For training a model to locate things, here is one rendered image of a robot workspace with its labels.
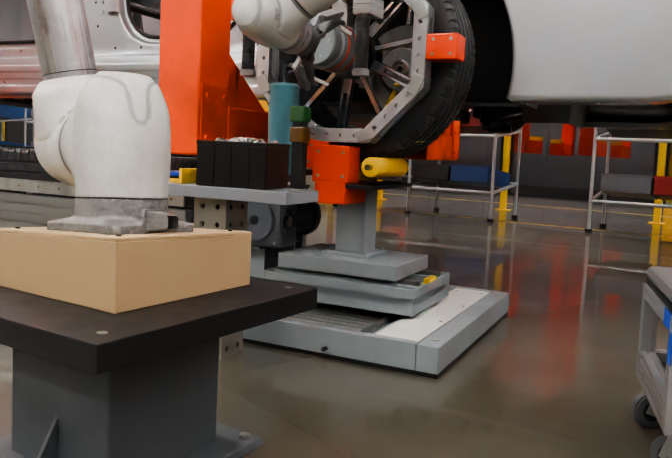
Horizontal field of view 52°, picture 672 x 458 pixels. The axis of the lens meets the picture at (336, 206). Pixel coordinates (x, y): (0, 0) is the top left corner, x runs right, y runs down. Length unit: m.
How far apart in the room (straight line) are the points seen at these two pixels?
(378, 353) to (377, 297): 0.26
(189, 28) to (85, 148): 1.08
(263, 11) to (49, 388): 0.77
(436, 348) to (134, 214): 0.89
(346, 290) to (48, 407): 1.06
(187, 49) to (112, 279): 1.25
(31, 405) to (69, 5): 0.72
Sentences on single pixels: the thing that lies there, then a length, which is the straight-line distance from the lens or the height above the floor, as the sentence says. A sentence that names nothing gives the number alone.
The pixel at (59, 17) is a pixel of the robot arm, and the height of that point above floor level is 0.78.
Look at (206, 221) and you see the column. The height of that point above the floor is 0.36.
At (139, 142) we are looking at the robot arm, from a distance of 1.19.
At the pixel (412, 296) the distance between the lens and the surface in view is 2.00.
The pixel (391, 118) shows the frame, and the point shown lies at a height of 0.65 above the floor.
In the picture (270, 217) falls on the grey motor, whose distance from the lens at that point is 2.21.
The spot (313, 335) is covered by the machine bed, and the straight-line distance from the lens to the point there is 1.90.
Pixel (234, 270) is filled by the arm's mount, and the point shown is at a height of 0.33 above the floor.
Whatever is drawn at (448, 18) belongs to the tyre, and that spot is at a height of 0.94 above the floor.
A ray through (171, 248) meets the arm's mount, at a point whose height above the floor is 0.39.
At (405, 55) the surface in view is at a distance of 2.49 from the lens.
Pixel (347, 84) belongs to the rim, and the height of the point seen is 0.76.
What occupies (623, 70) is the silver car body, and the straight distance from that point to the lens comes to 2.28.
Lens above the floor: 0.56
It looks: 5 degrees down
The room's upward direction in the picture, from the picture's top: 3 degrees clockwise
